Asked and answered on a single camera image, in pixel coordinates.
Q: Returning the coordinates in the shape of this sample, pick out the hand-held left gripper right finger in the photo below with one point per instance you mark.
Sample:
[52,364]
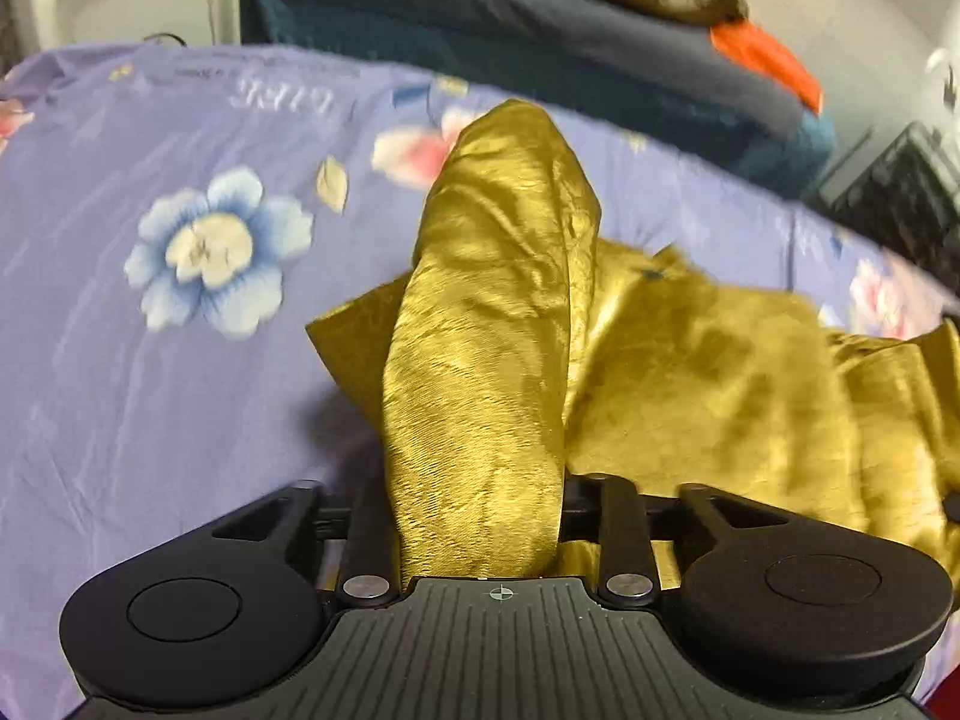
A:
[619,521]

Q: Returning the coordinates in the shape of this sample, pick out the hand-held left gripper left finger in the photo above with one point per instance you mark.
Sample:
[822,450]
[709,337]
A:
[371,532]

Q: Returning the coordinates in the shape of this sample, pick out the golden yellow garment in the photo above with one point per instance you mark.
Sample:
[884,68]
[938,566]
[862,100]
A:
[480,352]

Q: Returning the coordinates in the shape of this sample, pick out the purple floral bedsheet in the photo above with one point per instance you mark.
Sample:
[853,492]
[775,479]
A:
[150,390]

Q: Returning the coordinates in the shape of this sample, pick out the black crate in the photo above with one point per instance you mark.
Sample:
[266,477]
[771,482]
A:
[900,180]

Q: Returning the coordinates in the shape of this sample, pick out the orange cloth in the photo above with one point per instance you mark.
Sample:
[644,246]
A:
[765,56]

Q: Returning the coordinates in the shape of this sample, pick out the dark grey-blue blanket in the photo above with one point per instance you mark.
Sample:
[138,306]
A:
[450,15]

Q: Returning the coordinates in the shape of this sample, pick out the white appliance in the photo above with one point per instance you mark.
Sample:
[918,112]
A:
[112,7]

